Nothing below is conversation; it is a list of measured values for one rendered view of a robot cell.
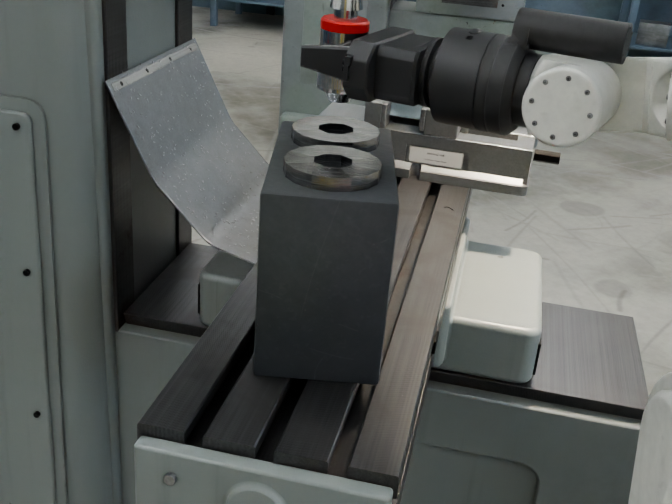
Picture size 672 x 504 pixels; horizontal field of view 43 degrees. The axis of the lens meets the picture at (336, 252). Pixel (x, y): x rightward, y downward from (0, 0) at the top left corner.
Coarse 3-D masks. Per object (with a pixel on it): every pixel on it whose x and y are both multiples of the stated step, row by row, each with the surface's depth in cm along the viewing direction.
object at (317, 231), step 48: (288, 144) 85; (336, 144) 82; (384, 144) 87; (288, 192) 73; (336, 192) 74; (384, 192) 75; (288, 240) 74; (336, 240) 74; (384, 240) 74; (288, 288) 76; (336, 288) 76; (384, 288) 76; (288, 336) 78; (336, 336) 78
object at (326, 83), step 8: (320, 32) 82; (328, 32) 80; (368, 32) 82; (320, 40) 82; (328, 40) 81; (336, 40) 80; (344, 40) 80; (352, 40) 80; (320, 80) 83; (328, 80) 82; (336, 80) 82; (320, 88) 83; (328, 88) 83; (336, 88) 82
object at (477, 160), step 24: (384, 120) 132; (408, 120) 139; (408, 144) 133; (432, 144) 131; (456, 144) 130; (480, 144) 129; (504, 144) 130; (528, 144) 130; (408, 168) 133; (432, 168) 133; (456, 168) 132; (480, 168) 131; (504, 168) 130; (528, 168) 129; (504, 192) 130
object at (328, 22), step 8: (328, 16) 82; (328, 24) 80; (336, 24) 80; (344, 24) 80; (352, 24) 80; (360, 24) 80; (368, 24) 81; (336, 32) 80; (344, 32) 80; (352, 32) 80; (360, 32) 80
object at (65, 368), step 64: (0, 0) 107; (64, 0) 105; (128, 0) 115; (0, 64) 110; (64, 64) 108; (128, 64) 118; (0, 128) 112; (64, 128) 112; (0, 192) 116; (64, 192) 115; (128, 192) 124; (0, 256) 120; (64, 256) 119; (128, 256) 128; (0, 320) 124; (64, 320) 123; (0, 384) 129; (64, 384) 128; (0, 448) 134; (64, 448) 132
